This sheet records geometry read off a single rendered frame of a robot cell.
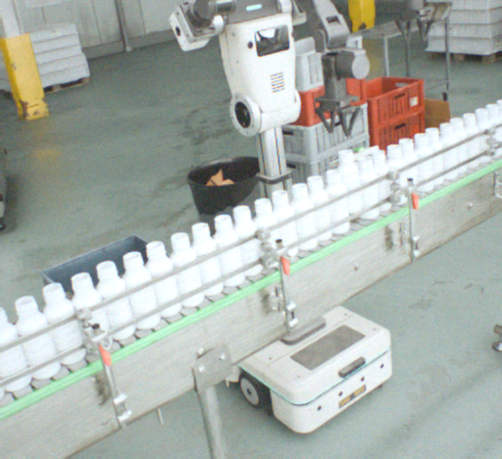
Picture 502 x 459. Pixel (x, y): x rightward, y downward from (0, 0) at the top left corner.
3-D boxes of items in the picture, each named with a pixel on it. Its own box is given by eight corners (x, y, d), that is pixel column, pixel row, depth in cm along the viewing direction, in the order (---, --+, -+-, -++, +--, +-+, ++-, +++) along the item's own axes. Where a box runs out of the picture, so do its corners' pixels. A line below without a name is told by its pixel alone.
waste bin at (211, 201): (235, 304, 334) (217, 192, 310) (190, 278, 369) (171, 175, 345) (300, 272, 358) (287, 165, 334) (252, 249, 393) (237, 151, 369)
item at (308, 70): (305, 91, 376) (301, 55, 368) (257, 88, 405) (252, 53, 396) (366, 70, 413) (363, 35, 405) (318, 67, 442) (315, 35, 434)
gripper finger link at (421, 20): (418, 39, 196) (417, 9, 192) (436, 40, 190) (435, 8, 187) (404, 43, 192) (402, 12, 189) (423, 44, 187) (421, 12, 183)
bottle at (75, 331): (90, 358, 128) (71, 287, 122) (62, 370, 126) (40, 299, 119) (81, 345, 133) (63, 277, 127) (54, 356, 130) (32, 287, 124)
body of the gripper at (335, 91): (341, 109, 155) (338, 78, 152) (314, 105, 163) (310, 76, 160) (360, 102, 159) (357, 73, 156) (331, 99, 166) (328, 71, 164)
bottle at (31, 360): (47, 360, 130) (25, 290, 123) (68, 366, 127) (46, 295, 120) (25, 377, 125) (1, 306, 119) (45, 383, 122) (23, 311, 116)
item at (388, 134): (375, 161, 446) (373, 130, 438) (332, 152, 476) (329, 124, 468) (426, 136, 480) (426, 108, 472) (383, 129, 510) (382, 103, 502)
